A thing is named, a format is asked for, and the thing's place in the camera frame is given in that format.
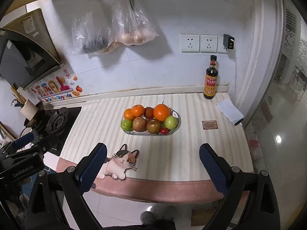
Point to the brown label patch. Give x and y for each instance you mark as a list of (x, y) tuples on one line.
[(209, 125)]

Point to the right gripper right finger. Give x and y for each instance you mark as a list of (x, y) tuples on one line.
[(261, 208)]

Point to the white wall socket right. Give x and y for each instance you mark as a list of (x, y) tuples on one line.
[(208, 43)]

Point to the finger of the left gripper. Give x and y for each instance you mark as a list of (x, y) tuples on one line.
[(23, 141)]

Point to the black gas stove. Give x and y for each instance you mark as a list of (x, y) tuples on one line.
[(53, 122)]

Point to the large green apple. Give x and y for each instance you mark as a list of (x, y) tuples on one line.
[(170, 122)]

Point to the plastic bag with eggs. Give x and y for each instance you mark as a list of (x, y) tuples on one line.
[(130, 23)]

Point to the black plug adapter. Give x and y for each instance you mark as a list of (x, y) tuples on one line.
[(228, 41)]

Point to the dark red apple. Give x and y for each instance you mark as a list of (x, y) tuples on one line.
[(153, 126)]

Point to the colourful wall sticker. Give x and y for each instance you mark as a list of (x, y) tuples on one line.
[(57, 86)]

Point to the white wall socket left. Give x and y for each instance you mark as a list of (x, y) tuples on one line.
[(190, 43)]

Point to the small green lime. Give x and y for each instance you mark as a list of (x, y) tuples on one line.
[(127, 125)]

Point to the plastic bag dark contents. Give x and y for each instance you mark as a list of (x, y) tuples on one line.
[(90, 29)]

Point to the cherry tomato with stem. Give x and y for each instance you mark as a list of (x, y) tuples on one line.
[(164, 131)]

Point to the floral ceramic plate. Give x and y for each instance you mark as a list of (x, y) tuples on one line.
[(146, 133)]

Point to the white folded paper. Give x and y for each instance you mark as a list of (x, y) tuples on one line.
[(229, 111)]

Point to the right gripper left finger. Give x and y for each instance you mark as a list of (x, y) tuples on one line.
[(44, 208)]

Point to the dark sauce bottle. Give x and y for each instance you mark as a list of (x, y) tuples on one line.
[(211, 79)]

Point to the red striped apple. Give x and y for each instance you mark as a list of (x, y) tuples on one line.
[(139, 124)]

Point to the large orange with stem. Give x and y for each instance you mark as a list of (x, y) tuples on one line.
[(161, 112)]

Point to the range hood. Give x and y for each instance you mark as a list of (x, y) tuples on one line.
[(27, 51)]

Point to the striped table mat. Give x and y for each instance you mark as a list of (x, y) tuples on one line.
[(168, 167)]

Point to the white wall socket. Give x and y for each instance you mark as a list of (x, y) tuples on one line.
[(208, 43), (190, 43)]

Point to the small orange tangerine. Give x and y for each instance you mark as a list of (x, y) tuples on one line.
[(137, 110), (128, 114)]

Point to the black phone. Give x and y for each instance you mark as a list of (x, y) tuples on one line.
[(239, 122)]

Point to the brown russet pear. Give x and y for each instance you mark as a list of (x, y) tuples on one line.
[(149, 113)]

